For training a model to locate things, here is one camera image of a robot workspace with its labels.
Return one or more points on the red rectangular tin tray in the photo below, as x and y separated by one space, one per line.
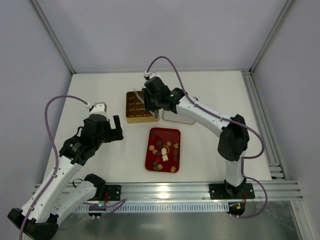
171 140

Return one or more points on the gold chocolate box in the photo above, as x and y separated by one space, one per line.
135 111

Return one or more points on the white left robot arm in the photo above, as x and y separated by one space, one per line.
41 216

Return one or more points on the metal tongs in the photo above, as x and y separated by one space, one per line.
148 101

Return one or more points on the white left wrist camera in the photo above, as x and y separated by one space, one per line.
99 108

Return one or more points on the silver tin lid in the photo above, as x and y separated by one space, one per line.
168 115

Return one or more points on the aluminium mounting rail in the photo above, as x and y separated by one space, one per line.
277 190

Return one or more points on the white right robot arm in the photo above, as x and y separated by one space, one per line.
233 137

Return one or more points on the cream square chocolate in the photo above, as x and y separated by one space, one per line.
165 158

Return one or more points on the slotted cable duct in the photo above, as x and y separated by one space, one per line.
162 207

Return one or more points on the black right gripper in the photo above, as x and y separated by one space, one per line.
147 100

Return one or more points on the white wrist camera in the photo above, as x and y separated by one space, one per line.
99 108
148 75

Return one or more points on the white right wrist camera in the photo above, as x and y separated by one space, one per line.
148 75

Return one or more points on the white figurine chocolate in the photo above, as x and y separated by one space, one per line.
164 151

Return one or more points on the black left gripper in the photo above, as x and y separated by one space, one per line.
112 132

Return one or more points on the tan square corner chocolate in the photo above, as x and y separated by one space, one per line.
173 169

